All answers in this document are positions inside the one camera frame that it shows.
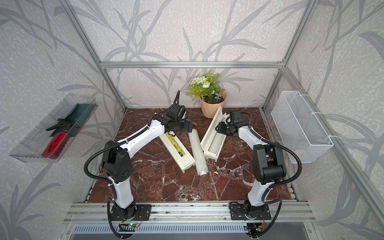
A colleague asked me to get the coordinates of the clear plastic wall tray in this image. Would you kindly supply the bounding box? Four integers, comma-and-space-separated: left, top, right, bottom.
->
10, 94, 98, 163

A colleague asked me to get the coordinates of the green cloth in tray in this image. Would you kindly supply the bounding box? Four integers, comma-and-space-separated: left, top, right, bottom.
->
50, 104, 98, 138

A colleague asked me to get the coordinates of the cream wrap dispenser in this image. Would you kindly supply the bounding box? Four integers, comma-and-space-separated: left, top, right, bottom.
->
201, 107, 227, 162
160, 133, 195, 174

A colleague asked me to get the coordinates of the potted artificial flower plant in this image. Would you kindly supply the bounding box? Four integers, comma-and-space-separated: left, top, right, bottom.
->
187, 70, 227, 119

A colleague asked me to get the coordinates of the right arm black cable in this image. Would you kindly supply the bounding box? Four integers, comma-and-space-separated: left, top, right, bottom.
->
227, 111, 303, 238

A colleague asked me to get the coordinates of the long plastic wrap roll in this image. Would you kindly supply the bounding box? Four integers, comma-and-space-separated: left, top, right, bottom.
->
188, 129, 209, 177

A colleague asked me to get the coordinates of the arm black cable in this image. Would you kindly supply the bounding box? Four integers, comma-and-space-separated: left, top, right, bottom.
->
83, 90, 181, 239
227, 111, 303, 238

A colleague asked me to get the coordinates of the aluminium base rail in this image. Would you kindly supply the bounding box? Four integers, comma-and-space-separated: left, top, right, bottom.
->
62, 201, 316, 235

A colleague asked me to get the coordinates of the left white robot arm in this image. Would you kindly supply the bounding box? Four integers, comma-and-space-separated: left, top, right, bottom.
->
102, 104, 193, 210

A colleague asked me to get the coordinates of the red spray bottle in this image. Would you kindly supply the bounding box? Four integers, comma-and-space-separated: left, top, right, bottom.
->
42, 119, 73, 160

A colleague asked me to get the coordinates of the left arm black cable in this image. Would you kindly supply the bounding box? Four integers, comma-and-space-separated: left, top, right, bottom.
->
83, 90, 181, 239

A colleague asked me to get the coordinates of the white wire mesh basket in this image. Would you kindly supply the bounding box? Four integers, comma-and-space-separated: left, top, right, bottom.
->
271, 91, 334, 164

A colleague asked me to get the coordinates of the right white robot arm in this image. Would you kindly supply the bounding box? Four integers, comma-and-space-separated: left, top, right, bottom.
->
215, 111, 287, 207

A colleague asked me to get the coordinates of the pink item in basket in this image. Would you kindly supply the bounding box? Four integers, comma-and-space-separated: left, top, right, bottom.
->
293, 149, 306, 162

